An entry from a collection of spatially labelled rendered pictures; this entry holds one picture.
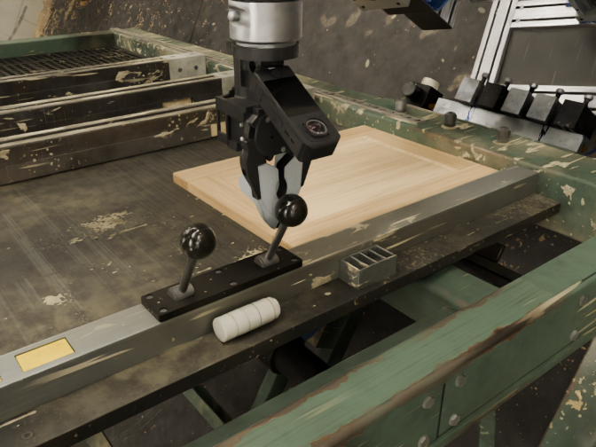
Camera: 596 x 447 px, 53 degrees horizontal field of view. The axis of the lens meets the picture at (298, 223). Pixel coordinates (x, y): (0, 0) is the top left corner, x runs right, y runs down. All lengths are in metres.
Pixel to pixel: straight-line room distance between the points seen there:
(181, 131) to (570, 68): 1.20
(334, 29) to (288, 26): 2.37
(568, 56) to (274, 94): 1.51
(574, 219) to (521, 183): 0.11
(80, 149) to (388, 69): 1.69
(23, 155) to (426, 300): 0.77
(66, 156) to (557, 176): 0.90
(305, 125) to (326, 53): 2.38
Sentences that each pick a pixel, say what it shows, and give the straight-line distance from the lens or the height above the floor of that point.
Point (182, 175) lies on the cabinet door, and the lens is 1.12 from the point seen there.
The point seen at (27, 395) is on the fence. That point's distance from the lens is 0.66.
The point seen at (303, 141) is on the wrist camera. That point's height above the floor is 1.52.
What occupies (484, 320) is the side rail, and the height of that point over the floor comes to 1.30.
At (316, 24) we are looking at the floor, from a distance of 3.11.
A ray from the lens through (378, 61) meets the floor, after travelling 2.73.
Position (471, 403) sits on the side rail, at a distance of 0.69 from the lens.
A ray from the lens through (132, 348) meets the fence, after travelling 0.68.
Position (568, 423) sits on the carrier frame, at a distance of 1.19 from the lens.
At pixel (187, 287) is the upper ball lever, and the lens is 0.69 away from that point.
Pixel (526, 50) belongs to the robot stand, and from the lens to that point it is 2.11.
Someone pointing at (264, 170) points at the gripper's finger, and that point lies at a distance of 0.66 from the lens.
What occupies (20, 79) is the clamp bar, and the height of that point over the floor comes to 1.39.
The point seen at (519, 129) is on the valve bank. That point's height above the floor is 0.74.
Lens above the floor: 1.91
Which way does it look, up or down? 45 degrees down
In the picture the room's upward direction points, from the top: 72 degrees counter-clockwise
